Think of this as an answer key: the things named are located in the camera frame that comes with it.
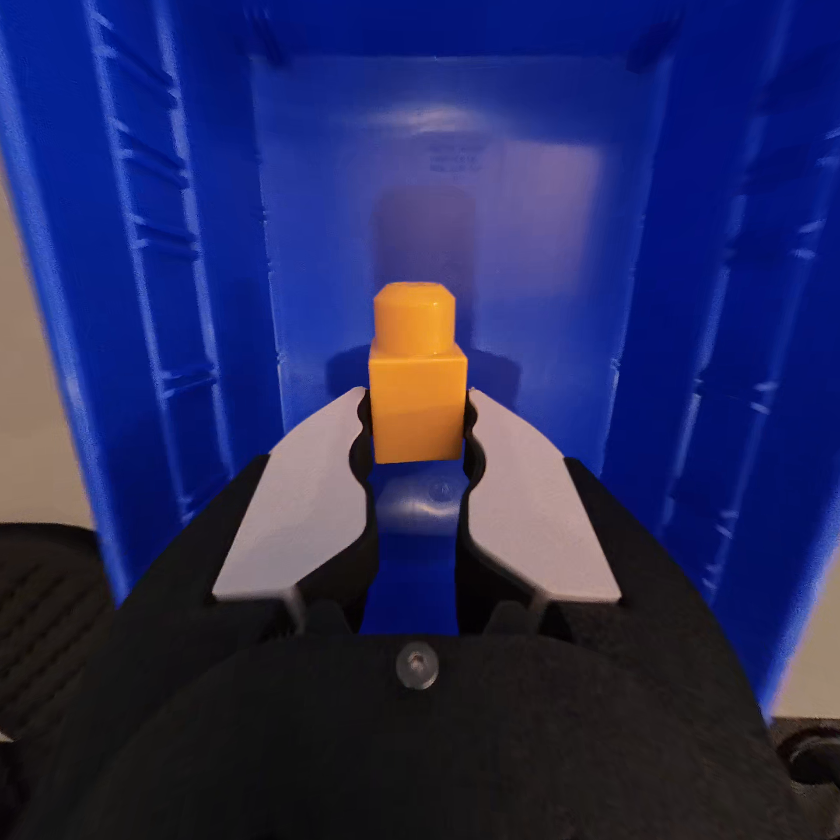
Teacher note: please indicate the blue plastic bin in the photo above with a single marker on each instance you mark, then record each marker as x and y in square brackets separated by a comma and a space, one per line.
[558, 262]

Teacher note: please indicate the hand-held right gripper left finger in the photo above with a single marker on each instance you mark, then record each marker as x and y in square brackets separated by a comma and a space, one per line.
[295, 518]

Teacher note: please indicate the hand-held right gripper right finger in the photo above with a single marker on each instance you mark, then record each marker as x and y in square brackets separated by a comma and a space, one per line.
[538, 518]

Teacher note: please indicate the yellow mega block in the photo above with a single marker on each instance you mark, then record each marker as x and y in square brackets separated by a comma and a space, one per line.
[417, 394]

